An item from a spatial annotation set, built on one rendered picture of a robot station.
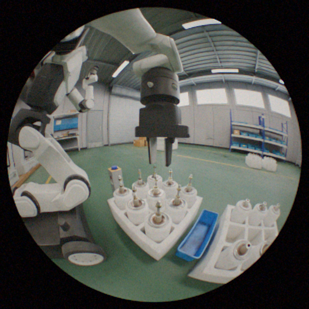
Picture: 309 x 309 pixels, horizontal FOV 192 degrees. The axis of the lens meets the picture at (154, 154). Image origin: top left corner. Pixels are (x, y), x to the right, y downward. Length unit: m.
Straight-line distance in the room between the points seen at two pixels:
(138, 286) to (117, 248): 0.25
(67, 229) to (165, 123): 0.48
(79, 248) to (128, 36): 0.54
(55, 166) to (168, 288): 0.68
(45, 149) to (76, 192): 0.22
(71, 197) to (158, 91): 0.46
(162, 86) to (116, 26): 0.15
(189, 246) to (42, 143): 0.79
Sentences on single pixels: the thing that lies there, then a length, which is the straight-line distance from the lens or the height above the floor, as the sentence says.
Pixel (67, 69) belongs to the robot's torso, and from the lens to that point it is 0.48.
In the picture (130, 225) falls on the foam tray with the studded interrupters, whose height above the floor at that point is 0.18.
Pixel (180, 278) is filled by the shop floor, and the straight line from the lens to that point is 0.53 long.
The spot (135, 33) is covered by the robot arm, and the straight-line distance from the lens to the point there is 0.19.
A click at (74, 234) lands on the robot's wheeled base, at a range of 0.42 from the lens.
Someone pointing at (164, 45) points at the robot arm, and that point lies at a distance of 0.20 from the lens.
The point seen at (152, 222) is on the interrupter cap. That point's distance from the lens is 0.32.
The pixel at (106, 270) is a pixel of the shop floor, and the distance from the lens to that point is 0.56.
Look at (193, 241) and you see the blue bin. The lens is 0.58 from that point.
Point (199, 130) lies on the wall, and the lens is 5.49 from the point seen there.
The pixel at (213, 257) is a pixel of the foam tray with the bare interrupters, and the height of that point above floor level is 0.18.
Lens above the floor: 0.52
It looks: 12 degrees down
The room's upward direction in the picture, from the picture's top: straight up
